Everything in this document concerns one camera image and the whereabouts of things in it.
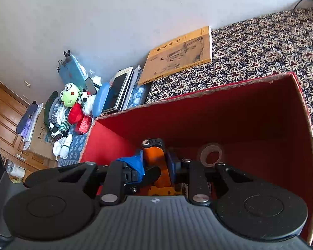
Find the small red box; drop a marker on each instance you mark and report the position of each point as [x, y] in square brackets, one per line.
[84, 125]

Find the black white panda plush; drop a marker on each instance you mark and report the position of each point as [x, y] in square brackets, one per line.
[87, 102]

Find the blue glasses case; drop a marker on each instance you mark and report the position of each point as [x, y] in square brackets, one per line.
[100, 101]

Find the white plastic bag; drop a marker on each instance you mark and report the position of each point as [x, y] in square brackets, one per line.
[15, 172]

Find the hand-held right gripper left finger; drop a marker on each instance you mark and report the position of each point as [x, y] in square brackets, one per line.
[131, 165]

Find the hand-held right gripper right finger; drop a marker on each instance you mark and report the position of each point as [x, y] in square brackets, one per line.
[173, 168]

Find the black tablet stack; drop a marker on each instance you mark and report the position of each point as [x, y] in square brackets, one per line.
[126, 93]

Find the blue folder with clips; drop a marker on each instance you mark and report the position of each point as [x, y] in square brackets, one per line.
[71, 73]

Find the yellow book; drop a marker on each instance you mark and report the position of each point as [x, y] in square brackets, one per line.
[177, 54]

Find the clear tape roll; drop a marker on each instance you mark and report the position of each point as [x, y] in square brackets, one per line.
[203, 159]

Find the green white striped plush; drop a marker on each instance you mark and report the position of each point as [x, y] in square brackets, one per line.
[56, 114]

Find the orange black hand tool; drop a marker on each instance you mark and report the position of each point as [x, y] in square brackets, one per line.
[154, 158]

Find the blue white patterned cloth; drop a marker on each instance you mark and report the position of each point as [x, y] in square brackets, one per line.
[75, 142]

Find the floral patterned tablecloth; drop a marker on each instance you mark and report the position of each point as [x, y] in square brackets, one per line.
[263, 52]

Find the wooden door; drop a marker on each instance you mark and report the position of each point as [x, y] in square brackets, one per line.
[5, 114]

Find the white framed smartphone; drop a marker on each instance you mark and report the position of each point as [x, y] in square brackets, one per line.
[117, 91]

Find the red fabric storage box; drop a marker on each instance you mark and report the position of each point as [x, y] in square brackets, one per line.
[224, 125]

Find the grey blue cloth bundle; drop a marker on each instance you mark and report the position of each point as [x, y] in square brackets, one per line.
[27, 117]

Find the black binder clip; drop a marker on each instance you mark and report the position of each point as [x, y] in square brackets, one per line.
[66, 53]

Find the green frog plush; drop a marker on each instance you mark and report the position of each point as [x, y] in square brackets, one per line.
[69, 95]

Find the red plush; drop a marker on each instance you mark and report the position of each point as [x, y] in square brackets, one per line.
[75, 113]

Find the small dark phone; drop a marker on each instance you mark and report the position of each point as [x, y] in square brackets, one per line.
[90, 85]

